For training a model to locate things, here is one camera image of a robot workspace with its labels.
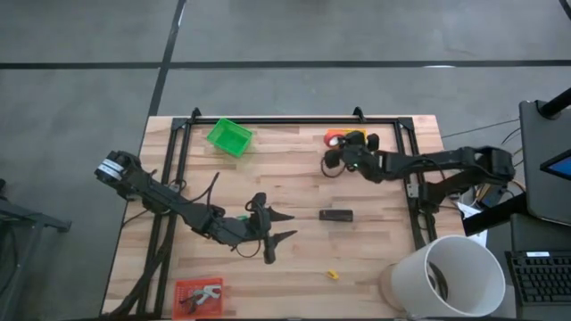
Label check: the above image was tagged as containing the black table frame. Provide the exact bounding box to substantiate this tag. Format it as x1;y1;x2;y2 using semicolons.
101;106;436;318

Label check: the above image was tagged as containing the black flat bar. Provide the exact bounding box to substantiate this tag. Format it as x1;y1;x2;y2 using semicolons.
462;193;528;237

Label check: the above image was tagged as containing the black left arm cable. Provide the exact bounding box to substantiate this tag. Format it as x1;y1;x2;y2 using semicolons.
178;171;222;209

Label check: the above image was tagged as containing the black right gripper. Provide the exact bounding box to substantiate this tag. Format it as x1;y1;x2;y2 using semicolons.
323;130;381;183

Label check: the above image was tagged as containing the yellow plastic basket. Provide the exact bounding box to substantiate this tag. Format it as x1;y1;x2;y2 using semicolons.
325;128;368;148

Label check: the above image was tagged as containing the green plastic basket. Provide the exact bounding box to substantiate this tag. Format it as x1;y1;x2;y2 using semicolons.
205;117;254;158

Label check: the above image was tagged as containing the tablet with blue screen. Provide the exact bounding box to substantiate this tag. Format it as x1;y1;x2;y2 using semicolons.
539;149;571;180

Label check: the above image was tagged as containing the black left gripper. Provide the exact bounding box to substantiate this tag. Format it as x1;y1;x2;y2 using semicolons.
244;192;299;266

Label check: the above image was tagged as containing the black metal stand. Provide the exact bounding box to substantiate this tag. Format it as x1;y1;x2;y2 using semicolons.
0;177;72;321

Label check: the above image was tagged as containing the black stapler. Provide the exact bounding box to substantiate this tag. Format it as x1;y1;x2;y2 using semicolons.
318;209;354;223

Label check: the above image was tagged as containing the black keyboard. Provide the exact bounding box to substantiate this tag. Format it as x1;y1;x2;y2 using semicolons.
505;250;571;309

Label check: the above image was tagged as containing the orange plastic basket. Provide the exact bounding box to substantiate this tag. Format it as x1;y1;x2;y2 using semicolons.
171;276;226;320

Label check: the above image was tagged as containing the white paper sheet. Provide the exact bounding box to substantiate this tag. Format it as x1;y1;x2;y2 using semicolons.
458;202;488;247

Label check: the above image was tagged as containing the black pole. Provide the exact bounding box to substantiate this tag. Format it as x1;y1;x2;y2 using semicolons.
536;86;571;120

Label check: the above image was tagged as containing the black floor cable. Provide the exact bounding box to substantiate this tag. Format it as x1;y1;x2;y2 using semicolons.
441;117;521;139

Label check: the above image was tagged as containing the white plastic bucket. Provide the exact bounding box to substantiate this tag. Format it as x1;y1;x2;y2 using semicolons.
391;234;507;318

